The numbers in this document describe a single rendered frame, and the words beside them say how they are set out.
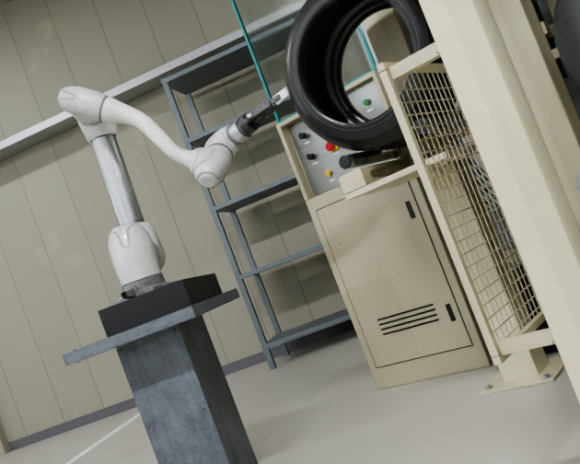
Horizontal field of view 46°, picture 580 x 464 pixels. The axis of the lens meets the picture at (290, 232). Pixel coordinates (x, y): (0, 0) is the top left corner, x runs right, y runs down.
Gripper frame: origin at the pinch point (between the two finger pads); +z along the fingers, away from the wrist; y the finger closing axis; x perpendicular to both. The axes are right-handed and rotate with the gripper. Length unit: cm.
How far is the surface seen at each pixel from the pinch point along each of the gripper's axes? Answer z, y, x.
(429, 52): 75, -61, 36
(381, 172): 17.6, 4.3, 41.5
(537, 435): 36, -26, 129
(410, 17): 57, -10, 10
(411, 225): -7, 52, 59
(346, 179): 14.3, -12.6, 40.1
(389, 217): -14, 52, 52
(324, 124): 17.3, -13.5, 21.5
